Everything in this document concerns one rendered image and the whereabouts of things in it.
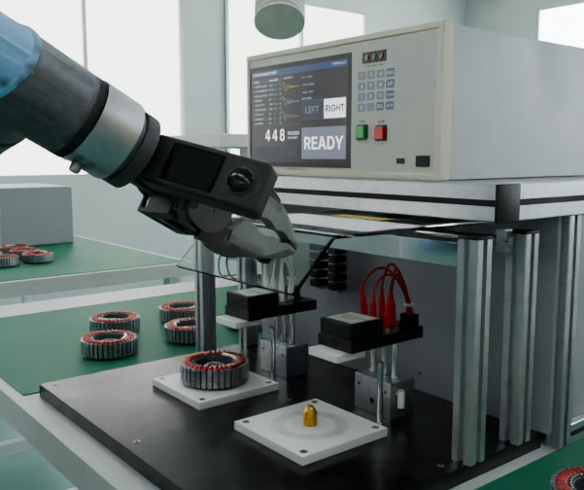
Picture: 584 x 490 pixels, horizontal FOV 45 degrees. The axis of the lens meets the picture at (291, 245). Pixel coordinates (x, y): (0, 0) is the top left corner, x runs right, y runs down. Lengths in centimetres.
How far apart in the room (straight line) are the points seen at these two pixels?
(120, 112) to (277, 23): 175
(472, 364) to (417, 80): 38
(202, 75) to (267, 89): 520
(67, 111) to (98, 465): 54
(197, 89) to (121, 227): 139
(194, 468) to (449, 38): 63
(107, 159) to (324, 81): 57
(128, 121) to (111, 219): 537
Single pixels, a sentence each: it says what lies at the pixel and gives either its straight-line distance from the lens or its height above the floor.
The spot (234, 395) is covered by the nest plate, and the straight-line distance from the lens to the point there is 111.
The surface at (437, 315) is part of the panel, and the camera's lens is 112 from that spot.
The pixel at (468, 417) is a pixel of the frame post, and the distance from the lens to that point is 90.
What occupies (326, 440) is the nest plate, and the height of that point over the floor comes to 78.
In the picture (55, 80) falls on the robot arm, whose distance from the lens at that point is 58.
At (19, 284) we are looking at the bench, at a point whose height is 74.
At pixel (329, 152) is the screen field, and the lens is 109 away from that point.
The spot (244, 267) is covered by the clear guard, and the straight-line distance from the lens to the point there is 80.
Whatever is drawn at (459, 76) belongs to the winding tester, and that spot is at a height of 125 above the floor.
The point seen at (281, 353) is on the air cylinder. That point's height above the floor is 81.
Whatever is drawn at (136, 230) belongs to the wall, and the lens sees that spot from 607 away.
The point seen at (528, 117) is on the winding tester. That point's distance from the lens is 110.
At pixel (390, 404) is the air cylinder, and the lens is 104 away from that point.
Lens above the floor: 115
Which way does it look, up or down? 7 degrees down
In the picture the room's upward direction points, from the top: straight up
